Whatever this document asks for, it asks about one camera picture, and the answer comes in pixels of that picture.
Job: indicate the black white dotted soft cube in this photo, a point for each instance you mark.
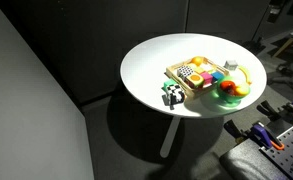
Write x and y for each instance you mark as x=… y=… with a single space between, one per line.
x=185 y=71

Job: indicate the white table leg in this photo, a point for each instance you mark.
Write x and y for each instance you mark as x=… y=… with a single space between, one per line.
x=170 y=136

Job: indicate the blue wooden cube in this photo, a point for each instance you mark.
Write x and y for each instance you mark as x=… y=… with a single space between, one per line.
x=217 y=75

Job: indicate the black padded block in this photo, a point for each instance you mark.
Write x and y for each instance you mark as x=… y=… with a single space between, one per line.
x=249 y=163

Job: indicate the black perforated mounting board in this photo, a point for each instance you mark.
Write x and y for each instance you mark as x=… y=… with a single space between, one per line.
x=286 y=150

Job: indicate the green plastic bowl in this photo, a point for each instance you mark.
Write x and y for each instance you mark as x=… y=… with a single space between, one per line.
x=232 y=96

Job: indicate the black white checkered soft cube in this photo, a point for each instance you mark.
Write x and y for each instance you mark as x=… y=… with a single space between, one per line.
x=174 y=95

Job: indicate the grey cube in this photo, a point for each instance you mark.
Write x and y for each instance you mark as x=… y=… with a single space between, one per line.
x=231 y=64

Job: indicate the yellow round fruit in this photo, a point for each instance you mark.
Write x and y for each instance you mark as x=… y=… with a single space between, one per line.
x=243 y=89

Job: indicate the red apple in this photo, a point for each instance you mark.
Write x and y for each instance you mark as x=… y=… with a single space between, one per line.
x=226 y=86

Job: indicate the black clamp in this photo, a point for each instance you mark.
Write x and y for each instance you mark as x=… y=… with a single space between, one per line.
x=268 y=110
x=235 y=128

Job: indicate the wooden furniture leg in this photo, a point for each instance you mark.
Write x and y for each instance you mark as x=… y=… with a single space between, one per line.
x=283 y=47

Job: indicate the wooden tray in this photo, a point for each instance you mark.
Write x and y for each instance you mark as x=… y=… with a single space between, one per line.
x=189 y=90

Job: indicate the yellow banana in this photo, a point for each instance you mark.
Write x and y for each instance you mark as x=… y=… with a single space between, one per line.
x=246 y=74

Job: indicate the pink wooden cube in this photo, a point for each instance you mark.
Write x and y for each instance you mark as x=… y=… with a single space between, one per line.
x=206 y=77

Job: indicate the orange fruit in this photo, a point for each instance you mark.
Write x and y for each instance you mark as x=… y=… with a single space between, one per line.
x=196 y=60

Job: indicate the lime green wooden cube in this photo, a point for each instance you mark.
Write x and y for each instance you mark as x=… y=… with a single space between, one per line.
x=210 y=69

